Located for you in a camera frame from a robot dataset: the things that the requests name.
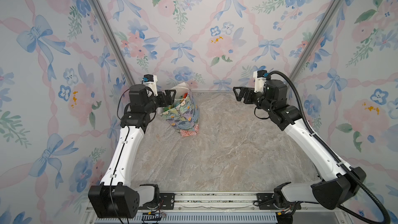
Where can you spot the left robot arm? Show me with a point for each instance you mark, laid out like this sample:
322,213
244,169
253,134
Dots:
114,197

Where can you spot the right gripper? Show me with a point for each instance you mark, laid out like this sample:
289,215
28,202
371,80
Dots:
250,92

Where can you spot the floral paper gift bag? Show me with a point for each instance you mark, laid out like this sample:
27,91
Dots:
186,122

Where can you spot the left corner aluminium post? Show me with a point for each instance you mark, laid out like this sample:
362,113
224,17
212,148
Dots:
109,35

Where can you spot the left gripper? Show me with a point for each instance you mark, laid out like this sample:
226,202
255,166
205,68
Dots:
169,100

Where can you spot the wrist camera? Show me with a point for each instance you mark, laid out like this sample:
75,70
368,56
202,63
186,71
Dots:
150,81
260,80

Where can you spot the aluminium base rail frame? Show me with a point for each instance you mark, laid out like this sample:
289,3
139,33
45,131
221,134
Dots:
223,207

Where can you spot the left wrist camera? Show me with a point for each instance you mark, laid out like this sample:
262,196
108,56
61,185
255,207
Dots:
150,81

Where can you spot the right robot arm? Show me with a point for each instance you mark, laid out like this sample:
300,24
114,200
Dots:
334,186

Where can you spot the right corner aluminium post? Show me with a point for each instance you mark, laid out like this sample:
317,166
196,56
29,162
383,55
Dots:
323,24

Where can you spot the green snack packet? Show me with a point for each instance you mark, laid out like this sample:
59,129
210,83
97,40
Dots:
171,109

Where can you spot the corner aluminium post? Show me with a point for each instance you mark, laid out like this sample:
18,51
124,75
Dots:
109,35
323,24

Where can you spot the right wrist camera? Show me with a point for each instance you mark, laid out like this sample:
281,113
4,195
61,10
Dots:
260,80

